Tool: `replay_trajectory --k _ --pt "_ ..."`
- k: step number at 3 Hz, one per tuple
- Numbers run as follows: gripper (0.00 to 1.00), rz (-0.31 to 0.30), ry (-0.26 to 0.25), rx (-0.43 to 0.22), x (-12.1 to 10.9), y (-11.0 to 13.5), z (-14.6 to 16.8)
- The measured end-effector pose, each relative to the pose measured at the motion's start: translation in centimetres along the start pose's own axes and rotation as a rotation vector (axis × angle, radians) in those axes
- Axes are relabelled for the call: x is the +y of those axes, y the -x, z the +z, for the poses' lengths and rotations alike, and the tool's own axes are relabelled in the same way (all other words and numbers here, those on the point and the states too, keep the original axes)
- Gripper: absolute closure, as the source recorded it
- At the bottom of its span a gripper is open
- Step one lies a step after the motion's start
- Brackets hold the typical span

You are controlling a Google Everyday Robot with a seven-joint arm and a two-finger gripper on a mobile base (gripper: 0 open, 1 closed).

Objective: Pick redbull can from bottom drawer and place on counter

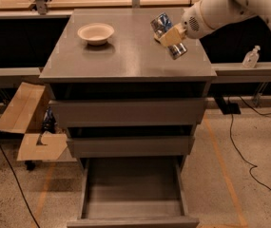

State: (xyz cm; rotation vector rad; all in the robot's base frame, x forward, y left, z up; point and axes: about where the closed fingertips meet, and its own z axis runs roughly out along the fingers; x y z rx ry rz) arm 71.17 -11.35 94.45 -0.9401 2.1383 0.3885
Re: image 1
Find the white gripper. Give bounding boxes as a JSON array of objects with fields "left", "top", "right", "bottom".
[{"left": 158, "top": 2, "right": 215, "bottom": 47}]

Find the silver blue redbull can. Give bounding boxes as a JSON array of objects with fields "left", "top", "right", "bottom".
[{"left": 150, "top": 12, "right": 187, "bottom": 60}]

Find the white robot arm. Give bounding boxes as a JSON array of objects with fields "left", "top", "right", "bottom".
[{"left": 158, "top": 0, "right": 271, "bottom": 47}]

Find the grey drawer cabinet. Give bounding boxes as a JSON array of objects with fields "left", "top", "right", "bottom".
[{"left": 39, "top": 7, "right": 218, "bottom": 228}]

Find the grey top drawer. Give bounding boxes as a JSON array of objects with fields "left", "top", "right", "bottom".
[{"left": 49, "top": 98, "right": 205, "bottom": 128}]

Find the grey middle drawer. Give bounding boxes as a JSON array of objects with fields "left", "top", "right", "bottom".
[{"left": 67, "top": 136, "right": 194, "bottom": 158}]

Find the grey open bottom drawer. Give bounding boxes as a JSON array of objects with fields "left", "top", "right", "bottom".
[{"left": 67, "top": 157, "right": 199, "bottom": 228}]

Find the yellow sponge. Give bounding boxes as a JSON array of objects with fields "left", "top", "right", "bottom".
[{"left": 154, "top": 33, "right": 161, "bottom": 44}]

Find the white paper bowl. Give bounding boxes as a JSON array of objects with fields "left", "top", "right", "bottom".
[{"left": 77, "top": 23, "right": 114, "bottom": 46}]

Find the clear sanitizer pump bottle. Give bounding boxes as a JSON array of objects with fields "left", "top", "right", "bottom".
[{"left": 242, "top": 46, "right": 261, "bottom": 68}]

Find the open cardboard box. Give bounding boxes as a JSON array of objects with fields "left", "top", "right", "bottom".
[{"left": 0, "top": 83, "right": 71, "bottom": 162}]

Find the black floor cable right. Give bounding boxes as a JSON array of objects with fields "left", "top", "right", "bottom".
[{"left": 228, "top": 95, "right": 271, "bottom": 200}]

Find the black floor cable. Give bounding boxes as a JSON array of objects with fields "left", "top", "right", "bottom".
[
  {"left": 0, "top": 109, "right": 42, "bottom": 228},
  {"left": 228, "top": 95, "right": 271, "bottom": 200}
]

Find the grey metal shelf rail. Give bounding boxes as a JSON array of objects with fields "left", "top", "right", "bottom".
[{"left": 211, "top": 62, "right": 271, "bottom": 84}]

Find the black floor cable left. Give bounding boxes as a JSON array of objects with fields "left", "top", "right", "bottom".
[{"left": 0, "top": 109, "right": 42, "bottom": 228}]

